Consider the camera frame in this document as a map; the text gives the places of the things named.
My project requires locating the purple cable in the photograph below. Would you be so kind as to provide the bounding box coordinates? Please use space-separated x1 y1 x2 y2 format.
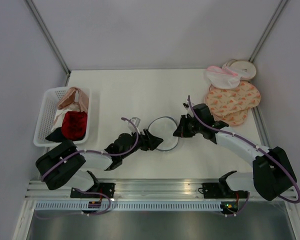
187 94 300 204
39 116 141 182

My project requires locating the red bra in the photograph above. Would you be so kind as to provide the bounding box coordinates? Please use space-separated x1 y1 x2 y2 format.
61 111 88 141

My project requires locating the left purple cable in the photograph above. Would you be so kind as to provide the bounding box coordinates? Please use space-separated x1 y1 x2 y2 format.
39 116 141 182

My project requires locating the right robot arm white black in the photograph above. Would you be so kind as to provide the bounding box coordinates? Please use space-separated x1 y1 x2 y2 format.
173 103 300 204

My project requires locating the floral orange laundry bag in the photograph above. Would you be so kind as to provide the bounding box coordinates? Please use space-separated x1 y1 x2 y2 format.
204 81 261 127

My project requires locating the black garment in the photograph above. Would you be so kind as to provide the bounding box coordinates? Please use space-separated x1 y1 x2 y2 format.
45 127 86 143

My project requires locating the white slotted cable duct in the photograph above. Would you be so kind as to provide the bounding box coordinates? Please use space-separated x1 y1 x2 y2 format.
35 200 222 212

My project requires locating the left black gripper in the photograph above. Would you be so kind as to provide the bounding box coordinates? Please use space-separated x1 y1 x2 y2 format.
121 128 164 159

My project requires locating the white mesh laundry bag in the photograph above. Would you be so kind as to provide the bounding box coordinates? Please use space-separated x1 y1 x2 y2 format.
147 116 179 152

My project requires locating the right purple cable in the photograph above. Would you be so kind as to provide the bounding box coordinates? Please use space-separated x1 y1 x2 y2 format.
187 94 300 204

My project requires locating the white pink-trim mesh bag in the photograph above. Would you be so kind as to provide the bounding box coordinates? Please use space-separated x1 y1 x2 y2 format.
205 66 241 90

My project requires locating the white plastic basket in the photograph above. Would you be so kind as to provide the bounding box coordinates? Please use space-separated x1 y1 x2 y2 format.
33 86 93 148

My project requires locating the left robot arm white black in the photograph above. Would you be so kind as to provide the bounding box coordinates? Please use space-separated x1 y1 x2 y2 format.
35 129 164 199

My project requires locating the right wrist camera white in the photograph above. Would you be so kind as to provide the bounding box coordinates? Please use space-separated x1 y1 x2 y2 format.
182 100 192 111

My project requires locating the beige round laundry bag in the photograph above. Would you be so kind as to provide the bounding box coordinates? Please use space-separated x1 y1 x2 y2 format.
221 59 257 81

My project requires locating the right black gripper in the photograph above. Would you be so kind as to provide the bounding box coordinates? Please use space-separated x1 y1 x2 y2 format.
173 115 203 138

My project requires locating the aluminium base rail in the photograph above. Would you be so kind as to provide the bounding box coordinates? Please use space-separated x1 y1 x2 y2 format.
26 178 297 201

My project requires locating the white cloth in basket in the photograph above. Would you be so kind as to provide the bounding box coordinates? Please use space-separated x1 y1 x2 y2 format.
51 103 80 132

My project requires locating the pink beige bra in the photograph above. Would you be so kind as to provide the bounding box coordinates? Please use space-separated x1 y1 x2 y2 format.
57 87 89 113

